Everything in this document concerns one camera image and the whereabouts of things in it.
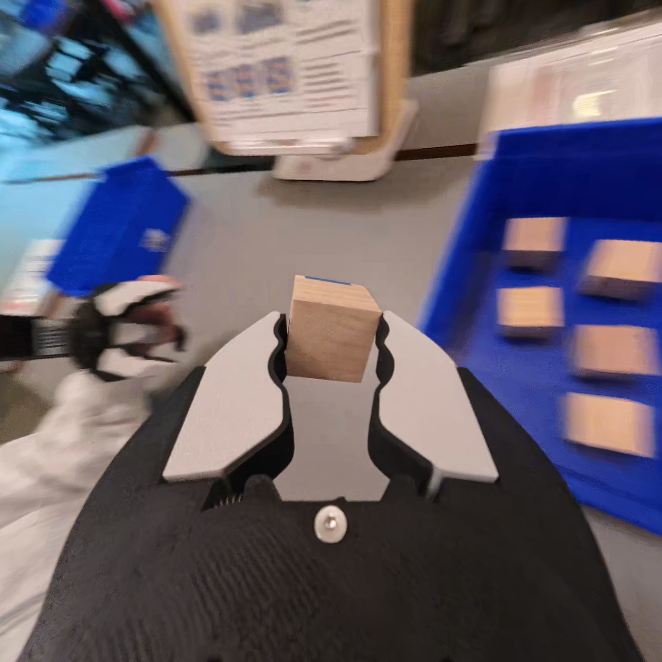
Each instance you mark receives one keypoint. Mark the wooden cube with blue face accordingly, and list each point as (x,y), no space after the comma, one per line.
(331,341)

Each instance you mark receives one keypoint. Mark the person's left forearm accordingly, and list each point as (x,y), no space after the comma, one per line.
(62,439)

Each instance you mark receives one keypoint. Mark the office desks and chairs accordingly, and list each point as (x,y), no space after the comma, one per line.
(62,62)

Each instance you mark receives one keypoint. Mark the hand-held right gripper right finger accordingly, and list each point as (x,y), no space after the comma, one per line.
(434,413)

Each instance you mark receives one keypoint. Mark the person's light grey hoodie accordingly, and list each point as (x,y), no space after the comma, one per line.
(20,595)

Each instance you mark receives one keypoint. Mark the printed instruction sheet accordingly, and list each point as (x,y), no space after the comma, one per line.
(284,77)

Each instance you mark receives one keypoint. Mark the narrow laminated sheet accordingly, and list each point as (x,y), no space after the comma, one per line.
(31,274)

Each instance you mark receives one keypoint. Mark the blue plastic bin white tag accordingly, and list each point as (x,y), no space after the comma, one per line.
(114,217)

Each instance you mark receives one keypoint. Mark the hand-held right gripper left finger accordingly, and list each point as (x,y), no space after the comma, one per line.
(227,413)

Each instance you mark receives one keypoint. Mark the laminated instruction sheets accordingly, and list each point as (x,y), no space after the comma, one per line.
(569,82)

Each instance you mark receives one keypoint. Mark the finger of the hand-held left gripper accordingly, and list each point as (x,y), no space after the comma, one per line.
(129,364)
(124,300)

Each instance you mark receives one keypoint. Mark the instruction sheet on stand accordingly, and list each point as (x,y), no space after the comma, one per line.
(395,62)

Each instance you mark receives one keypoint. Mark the person's left hand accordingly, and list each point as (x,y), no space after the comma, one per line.
(165,323)

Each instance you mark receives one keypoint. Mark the pile of wooden cubes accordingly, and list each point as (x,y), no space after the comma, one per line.
(532,310)

